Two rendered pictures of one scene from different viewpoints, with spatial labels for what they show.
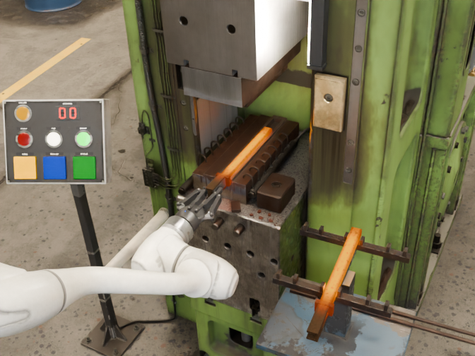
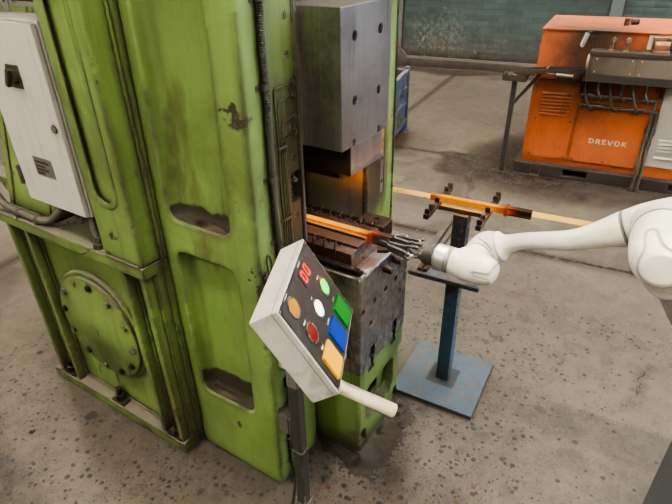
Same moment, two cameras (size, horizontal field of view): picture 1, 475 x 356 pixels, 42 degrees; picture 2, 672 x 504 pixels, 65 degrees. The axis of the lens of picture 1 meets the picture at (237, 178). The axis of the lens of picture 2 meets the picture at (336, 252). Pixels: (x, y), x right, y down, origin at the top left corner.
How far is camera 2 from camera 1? 2.35 m
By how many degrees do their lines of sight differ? 70
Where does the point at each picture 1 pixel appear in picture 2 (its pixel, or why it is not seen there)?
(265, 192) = (385, 223)
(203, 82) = (362, 153)
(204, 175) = (358, 247)
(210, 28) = (368, 96)
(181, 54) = (351, 135)
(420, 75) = not seen: hidden behind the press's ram
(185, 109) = (297, 221)
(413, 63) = not seen: hidden behind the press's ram
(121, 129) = not seen: outside the picture
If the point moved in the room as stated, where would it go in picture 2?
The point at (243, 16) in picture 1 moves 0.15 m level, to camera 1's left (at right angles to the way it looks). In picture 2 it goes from (385, 73) to (386, 84)
